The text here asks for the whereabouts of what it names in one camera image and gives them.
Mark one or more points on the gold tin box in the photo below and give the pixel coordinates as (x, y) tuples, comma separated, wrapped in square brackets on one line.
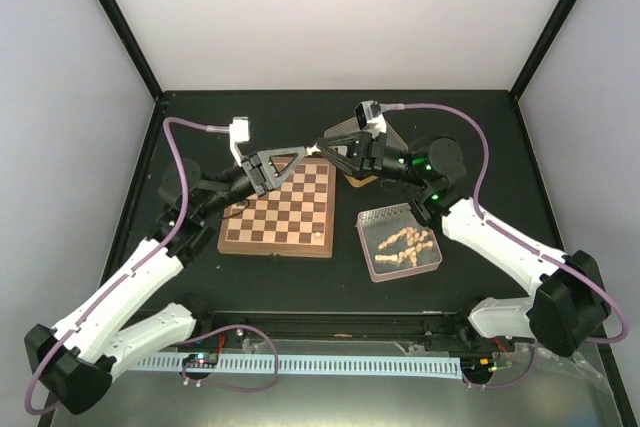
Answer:
[(356, 148)]

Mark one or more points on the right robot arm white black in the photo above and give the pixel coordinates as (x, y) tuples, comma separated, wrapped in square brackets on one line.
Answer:
[(562, 306)]

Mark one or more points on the black frame post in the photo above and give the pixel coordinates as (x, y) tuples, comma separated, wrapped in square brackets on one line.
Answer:
[(127, 38), (548, 35)]

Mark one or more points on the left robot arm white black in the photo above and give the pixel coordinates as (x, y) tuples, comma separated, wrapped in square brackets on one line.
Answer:
[(79, 358)]

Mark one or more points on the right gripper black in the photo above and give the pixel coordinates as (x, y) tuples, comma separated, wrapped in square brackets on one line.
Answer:
[(369, 165)]

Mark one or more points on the wooden chess board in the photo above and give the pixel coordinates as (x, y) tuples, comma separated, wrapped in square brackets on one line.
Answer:
[(283, 222)]

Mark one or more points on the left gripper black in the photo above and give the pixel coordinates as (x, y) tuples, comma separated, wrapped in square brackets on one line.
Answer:
[(265, 176)]

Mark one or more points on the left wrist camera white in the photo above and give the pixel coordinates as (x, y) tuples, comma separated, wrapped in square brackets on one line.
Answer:
[(239, 133)]

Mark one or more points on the white slotted cable duct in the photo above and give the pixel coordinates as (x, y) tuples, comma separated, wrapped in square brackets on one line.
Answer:
[(331, 365)]

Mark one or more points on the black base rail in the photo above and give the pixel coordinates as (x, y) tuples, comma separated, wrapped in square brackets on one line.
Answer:
[(323, 326)]

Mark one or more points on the right black frame post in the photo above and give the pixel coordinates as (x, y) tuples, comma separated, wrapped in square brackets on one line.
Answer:
[(548, 35)]

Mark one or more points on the left black frame post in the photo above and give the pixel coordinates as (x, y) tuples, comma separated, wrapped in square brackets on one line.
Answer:
[(127, 38)]

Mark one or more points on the small circuit board left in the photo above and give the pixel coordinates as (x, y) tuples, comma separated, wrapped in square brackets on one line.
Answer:
[(200, 360)]

